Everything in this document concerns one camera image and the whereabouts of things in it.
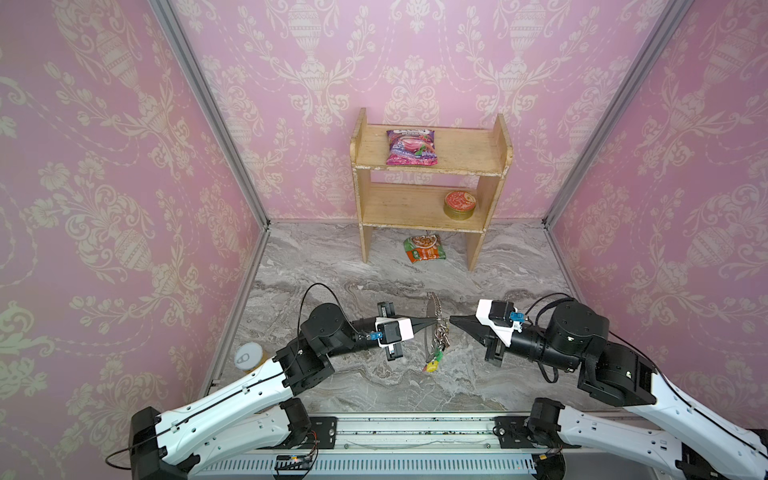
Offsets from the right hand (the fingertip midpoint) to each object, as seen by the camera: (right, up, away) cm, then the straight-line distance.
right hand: (456, 315), depth 55 cm
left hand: (-4, -1, -1) cm, 5 cm away
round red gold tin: (+9, +26, +37) cm, 46 cm away
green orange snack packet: (0, +13, +57) cm, 59 cm away
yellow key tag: (-4, -10, +2) cm, 11 cm away
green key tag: (-3, -7, 0) cm, 8 cm away
